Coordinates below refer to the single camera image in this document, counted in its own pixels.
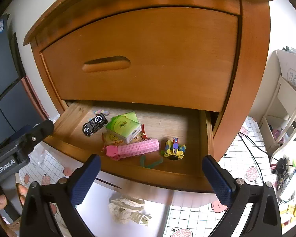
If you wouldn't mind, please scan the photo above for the pink comb toy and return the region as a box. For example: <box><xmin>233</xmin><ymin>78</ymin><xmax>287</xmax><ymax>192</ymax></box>
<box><xmin>106</xmin><ymin>139</ymin><xmax>160</xmax><ymax>161</ymax></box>

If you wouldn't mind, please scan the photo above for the cream lace cloth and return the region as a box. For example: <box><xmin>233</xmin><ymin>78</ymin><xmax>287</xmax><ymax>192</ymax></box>
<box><xmin>108</xmin><ymin>195</ymin><xmax>152</xmax><ymax>226</ymax></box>

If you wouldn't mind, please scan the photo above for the black toy car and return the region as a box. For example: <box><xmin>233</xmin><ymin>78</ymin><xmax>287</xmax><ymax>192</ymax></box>
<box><xmin>82</xmin><ymin>113</ymin><xmax>108</xmax><ymax>136</ymax></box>

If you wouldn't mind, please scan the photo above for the green tissue pack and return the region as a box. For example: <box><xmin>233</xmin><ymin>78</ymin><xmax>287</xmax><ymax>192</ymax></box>
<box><xmin>105</xmin><ymin>115</ymin><xmax>141</xmax><ymax>143</ymax></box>
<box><xmin>118</xmin><ymin>111</ymin><xmax>139</xmax><ymax>123</ymax></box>

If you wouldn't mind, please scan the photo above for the pastel flower hair clip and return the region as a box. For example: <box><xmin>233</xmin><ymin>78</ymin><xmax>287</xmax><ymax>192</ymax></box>
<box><xmin>93</xmin><ymin>109</ymin><xmax>110</xmax><ymax>116</ymax></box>

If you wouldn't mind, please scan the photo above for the biscuit packet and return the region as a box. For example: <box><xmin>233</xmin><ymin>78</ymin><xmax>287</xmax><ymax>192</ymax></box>
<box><xmin>102</xmin><ymin>124</ymin><xmax>148</xmax><ymax>151</ymax></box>

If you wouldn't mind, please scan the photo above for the white tray with teal rim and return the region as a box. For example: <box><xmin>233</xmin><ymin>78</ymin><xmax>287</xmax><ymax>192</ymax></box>
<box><xmin>76</xmin><ymin>183</ymin><xmax>169</xmax><ymax>236</ymax></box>

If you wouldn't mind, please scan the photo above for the clear plastic bag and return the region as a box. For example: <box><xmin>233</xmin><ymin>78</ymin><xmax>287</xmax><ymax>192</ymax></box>
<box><xmin>26</xmin><ymin>113</ymin><xmax>63</xmax><ymax>168</ymax></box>

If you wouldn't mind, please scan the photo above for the pomegranate patterned grid mat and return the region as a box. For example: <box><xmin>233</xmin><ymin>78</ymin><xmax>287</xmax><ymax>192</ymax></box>
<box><xmin>19</xmin><ymin>117</ymin><xmax>273</xmax><ymax>236</ymax></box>

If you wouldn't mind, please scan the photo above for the dark monitor screen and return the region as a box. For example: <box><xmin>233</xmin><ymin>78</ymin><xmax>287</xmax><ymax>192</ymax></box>
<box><xmin>0</xmin><ymin>14</ymin><xmax>49</xmax><ymax>144</ymax></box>

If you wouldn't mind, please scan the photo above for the clutter of small toys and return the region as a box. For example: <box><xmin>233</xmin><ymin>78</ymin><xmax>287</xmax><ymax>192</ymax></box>
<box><xmin>271</xmin><ymin>156</ymin><xmax>296</xmax><ymax>234</ymax></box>

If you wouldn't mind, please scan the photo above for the open lower wooden drawer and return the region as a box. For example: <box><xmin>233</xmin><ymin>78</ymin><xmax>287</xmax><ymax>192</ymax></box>
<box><xmin>44</xmin><ymin>101</ymin><xmax>213</xmax><ymax>193</ymax></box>

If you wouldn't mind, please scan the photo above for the white shelf unit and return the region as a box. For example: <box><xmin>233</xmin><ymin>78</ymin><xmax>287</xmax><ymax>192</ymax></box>
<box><xmin>259</xmin><ymin>47</ymin><xmax>296</xmax><ymax>159</ymax></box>

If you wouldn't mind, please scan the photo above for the wooden nightstand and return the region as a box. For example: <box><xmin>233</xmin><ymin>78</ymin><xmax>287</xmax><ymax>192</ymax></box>
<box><xmin>22</xmin><ymin>0</ymin><xmax>279</xmax><ymax>193</ymax></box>

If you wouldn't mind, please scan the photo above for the upper wooden drawer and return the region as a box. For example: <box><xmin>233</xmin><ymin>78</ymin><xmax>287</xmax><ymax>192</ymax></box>
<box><xmin>41</xmin><ymin>7</ymin><xmax>238</xmax><ymax>112</ymax></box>

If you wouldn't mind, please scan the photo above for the black cable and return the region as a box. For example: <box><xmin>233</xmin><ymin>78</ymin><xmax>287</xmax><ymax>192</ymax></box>
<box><xmin>238</xmin><ymin>132</ymin><xmax>279</xmax><ymax>186</ymax></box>

